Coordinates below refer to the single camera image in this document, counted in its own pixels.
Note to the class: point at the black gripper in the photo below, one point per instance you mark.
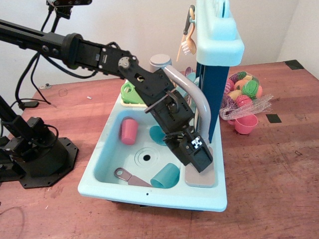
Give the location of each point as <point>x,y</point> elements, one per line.
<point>173,115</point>

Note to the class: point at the grey toy faucet with lever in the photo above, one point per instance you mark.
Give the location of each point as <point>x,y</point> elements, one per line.
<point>192,177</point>

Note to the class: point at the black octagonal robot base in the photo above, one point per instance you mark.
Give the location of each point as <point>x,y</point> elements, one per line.
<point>35,156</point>

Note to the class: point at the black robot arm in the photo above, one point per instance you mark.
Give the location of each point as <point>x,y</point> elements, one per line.
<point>74,51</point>

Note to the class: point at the teal toy cup lying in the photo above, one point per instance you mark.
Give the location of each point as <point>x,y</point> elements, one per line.
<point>167,177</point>

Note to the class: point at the light blue toy sink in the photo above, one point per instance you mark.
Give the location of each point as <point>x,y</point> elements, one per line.
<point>145,159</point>

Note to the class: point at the pink toy cup on table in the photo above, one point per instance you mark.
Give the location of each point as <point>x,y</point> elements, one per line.
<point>244,125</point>

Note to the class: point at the cream dish rack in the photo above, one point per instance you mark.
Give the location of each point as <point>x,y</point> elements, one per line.
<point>133,105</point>

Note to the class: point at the pink toy cup in sink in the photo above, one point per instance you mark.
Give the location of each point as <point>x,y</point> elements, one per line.
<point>129,131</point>

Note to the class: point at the teal toy plate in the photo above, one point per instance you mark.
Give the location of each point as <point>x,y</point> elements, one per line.
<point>192,77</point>

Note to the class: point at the mesh bag of toy fruit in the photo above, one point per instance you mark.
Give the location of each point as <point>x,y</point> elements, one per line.
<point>243,95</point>

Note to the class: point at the black tape patch near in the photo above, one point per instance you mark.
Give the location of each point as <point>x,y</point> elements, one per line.
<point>273,118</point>

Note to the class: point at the black tape patch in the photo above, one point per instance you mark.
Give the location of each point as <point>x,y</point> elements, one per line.
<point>273,118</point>
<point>294,64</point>

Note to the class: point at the orange toy spoon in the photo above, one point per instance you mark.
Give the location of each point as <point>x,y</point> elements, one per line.
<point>190,42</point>

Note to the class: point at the light blue toy shelf tower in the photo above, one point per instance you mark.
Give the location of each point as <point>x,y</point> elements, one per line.
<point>219,47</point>

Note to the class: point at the black tape patch far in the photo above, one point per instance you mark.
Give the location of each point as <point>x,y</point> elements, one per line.
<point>294,64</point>

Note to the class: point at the teal toy mug with handle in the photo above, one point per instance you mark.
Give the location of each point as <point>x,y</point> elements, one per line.
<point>157,135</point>

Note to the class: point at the camera on stand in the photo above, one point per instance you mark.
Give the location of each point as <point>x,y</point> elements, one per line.
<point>63,8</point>

